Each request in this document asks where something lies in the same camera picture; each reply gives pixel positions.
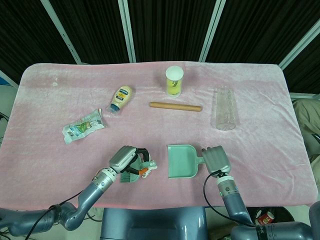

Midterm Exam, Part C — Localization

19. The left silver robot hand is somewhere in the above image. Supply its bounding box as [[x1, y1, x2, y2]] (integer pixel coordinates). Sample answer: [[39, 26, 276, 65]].
[[109, 145, 152, 175]]

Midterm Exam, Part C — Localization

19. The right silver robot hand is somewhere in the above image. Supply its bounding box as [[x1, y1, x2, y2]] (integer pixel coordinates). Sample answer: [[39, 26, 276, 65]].
[[201, 145, 232, 176]]

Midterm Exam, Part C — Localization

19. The mint green hand broom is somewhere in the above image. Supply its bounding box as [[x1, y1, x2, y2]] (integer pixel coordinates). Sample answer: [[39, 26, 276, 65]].
[[119, 152, 159, 183]]

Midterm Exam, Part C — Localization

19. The white paper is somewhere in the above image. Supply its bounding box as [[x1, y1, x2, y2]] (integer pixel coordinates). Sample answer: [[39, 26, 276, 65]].
[[141, 165, 159, 179]]

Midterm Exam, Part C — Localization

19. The mint green dustpan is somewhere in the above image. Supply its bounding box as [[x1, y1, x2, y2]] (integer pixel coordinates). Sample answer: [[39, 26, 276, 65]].
[[167, 144, 206, 180]]

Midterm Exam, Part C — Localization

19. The pink velvet table cloth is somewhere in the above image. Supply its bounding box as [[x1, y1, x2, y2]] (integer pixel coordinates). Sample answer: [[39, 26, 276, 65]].
[[0, 61, 319, 209]]

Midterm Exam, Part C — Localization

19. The crumpled plastic snack wrapper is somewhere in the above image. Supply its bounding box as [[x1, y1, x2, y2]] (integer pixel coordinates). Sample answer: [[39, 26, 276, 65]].
[[61, 108, 108, 145]]

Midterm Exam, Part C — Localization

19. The clear plastic bottle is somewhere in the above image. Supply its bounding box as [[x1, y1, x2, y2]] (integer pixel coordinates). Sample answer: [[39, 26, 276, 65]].
[[212, 86, 237, 131]]

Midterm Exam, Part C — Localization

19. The mayonnaise squeeze bottle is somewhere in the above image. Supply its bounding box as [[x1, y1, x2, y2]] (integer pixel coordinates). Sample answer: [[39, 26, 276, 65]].
[[107, 85, 134, 115]]

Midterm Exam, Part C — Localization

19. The wooden rolling pin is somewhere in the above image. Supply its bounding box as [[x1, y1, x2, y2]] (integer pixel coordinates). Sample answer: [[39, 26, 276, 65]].
[[149, 101, 202, 113]]

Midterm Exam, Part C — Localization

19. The grey-blue robot torso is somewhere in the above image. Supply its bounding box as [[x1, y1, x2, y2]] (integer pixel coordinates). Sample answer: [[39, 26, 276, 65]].
[[100, 206, 209, 240]]

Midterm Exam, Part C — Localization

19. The red instant noodle cup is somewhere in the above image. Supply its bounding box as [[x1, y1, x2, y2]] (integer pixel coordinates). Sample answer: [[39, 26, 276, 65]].
[[255, 209, 276, 227]]

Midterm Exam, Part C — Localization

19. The yellow white paper cup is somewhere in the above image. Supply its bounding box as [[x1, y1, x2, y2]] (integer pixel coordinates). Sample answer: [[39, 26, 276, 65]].
[[165, 65, 184, 98]]

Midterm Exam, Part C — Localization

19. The black folding screen partition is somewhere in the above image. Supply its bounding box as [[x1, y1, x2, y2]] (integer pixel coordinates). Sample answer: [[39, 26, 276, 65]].
[[0, 0, 320, 95]]

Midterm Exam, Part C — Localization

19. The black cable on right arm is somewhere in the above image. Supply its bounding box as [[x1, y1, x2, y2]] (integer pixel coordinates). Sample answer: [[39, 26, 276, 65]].
[[202, 169, 258, 228]]

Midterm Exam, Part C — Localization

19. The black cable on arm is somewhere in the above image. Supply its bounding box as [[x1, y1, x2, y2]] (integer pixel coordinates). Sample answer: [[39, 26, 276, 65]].
[[202, 169, 258, 228], [23, 188, 86, 240]]

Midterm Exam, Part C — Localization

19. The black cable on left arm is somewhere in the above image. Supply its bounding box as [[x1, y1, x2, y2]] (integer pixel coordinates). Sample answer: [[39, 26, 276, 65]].
[[23, 188, 86, 240]]

